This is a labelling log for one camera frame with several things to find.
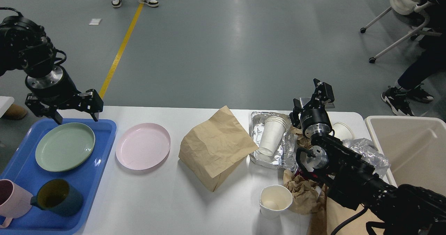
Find crumpled clear plastic wrap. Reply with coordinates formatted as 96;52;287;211
343;138;390;179

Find white side table corner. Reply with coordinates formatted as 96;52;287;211
0;96;14;117

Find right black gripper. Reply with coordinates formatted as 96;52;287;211
289;79;335;138

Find pink plate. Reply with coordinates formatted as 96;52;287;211
116;123;171;171

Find brown paper bag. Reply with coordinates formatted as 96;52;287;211
178;106;258;192

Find pink mug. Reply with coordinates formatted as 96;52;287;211
0;179;33;228

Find beige plastic bin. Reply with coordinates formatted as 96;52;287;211
365;116;446;195

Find white paper cup back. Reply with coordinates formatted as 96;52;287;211
332;122;354;141

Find flat brown paper sheet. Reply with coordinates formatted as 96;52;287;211
306;185;382;235

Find person in dark clothes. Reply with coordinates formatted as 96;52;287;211
381;0;446;116

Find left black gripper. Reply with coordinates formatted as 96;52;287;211
24;66;104;125

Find stacked white paper cups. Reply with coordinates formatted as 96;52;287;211
259;116;288;157

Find office chair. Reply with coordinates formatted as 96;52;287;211
360;0;443;63

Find green plate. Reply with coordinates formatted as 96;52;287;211
35;122;96;173

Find dark teal mug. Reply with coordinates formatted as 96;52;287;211
30;179;84;217

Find white paper cup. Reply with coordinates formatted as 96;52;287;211
259;185;293;219
332;122;354;141

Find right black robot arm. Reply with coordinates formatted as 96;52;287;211
290;79;446;235

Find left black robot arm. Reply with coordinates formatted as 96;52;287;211
0;12;103;125

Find white paper cup front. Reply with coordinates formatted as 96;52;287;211
259;185;293;219

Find person with tan boot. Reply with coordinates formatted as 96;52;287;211
1;104;28;120

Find aluminium foil tray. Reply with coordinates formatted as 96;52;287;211
250;112;297;171

